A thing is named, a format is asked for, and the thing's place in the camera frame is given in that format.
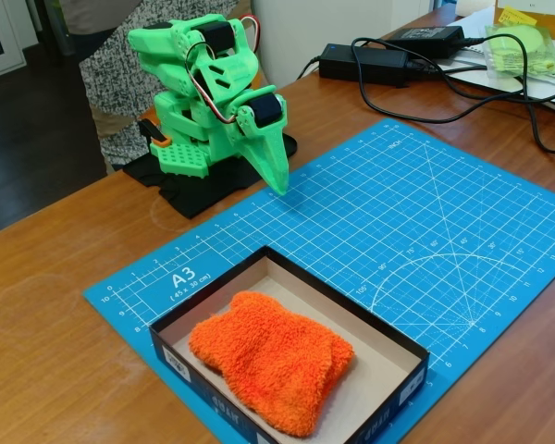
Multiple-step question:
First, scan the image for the black cable over green bag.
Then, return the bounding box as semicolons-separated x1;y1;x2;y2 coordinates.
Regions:
460;32;555;154

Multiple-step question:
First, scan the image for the orange and black table clamp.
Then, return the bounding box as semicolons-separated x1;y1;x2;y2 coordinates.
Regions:
137;117;172;149

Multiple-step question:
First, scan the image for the black power adapter with label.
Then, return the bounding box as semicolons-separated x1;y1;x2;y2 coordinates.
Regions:
387;25;466;60

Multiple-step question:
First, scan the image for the person in speckled top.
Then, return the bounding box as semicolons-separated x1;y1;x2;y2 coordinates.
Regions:
57;0;260;175

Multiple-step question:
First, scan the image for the red white black servo cable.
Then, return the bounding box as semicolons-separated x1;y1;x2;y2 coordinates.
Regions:
187;16;265;129

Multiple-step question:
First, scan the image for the black power adapter blue light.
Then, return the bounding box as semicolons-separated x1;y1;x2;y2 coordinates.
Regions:
317;43;411;88

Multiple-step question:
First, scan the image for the long black power cable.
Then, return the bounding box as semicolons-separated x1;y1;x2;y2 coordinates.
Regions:
350;36;555;124

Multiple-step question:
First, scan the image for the white paper stack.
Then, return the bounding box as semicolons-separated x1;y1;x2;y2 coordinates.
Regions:
441;8;555;115

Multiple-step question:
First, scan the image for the shallow cardboard box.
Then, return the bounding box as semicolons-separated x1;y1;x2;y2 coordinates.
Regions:
148;244;431;444

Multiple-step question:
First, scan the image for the green plastic bag with parts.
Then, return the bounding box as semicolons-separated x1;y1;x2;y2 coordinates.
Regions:
484;21;555;80

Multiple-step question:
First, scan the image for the white door frame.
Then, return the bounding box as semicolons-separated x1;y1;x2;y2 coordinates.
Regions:
0;0;28;83

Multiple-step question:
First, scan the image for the black plastic base plate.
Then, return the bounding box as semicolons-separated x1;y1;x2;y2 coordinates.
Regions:
122;133;300;219

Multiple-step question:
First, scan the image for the cardboard box with yellow label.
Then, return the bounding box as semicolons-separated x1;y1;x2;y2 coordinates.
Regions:
492;0;555;43

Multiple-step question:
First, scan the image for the orange fluffy towel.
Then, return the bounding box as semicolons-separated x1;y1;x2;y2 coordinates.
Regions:
188;290;355;438

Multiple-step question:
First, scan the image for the black adapter output cable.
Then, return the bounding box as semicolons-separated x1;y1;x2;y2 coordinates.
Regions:
404;57;555;105

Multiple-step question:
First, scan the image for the blue A3 cutting mat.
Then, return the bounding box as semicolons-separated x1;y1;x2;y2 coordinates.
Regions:
81;117;555;444

